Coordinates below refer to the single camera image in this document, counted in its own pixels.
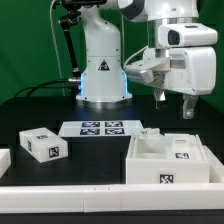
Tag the white cabinet door panel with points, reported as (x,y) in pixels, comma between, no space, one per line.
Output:
(184,147)
(147,132)

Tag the white left fence piece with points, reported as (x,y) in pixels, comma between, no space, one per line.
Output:
(5,161)

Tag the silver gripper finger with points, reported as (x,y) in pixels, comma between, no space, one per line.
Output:
(160,98)
(189,104)

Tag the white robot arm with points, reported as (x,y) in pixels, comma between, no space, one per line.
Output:
(104,81)

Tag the white cabinet top block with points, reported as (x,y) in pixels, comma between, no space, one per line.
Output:
(43,144)

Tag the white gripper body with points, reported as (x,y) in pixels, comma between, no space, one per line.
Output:
(192,58)

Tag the white front fence rail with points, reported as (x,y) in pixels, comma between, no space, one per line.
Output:
(108,198)

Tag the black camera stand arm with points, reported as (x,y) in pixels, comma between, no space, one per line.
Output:
(71,19)

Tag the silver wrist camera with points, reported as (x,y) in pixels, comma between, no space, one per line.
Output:
(143,71)

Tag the white cabinet body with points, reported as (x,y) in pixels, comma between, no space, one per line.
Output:
(147,162)

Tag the white flat marker base plate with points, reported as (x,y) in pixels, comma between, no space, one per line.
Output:
(99,128)

